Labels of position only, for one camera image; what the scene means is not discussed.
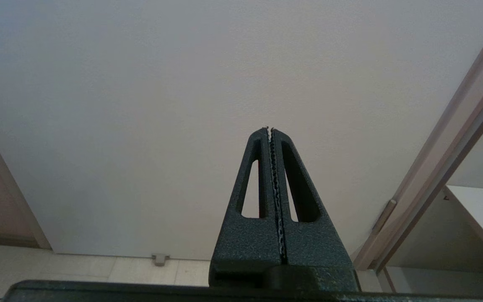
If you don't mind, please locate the small metal frame hinge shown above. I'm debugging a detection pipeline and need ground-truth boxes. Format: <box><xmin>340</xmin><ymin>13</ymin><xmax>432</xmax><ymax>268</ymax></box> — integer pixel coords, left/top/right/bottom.
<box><xmin>371</xmin><ymin>199</ymin><xmax>397</xmax><ymax>234</ymax></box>

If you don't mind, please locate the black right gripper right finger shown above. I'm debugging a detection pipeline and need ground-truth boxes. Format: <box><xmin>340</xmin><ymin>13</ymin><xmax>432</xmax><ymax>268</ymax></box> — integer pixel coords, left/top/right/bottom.
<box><xmin>271</xmin><ymin>128</ymin><xmax>360</xmax><ymax>291</ymax></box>

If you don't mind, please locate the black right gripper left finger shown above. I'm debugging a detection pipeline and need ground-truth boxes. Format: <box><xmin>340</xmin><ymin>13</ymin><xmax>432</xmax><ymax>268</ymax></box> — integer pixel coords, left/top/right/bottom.
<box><xmin>209</xmin><ymin>127</ymin><xmax>284</xmax><ymax>290</ymax></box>

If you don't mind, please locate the beige door frame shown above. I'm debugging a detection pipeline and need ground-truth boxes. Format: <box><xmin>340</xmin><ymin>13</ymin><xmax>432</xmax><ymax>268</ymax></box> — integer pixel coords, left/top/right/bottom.
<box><xmin>0</xmin><ymin>105</ymin><xmax>53</xmax><ymax>250</ymax></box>

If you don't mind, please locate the white room door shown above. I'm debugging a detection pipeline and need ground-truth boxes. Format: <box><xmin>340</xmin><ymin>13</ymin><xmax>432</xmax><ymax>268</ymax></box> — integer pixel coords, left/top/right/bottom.
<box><xmin>0</xmin><ymin>0</ymin><xmax>483</xmax><ymax>261</ymax></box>

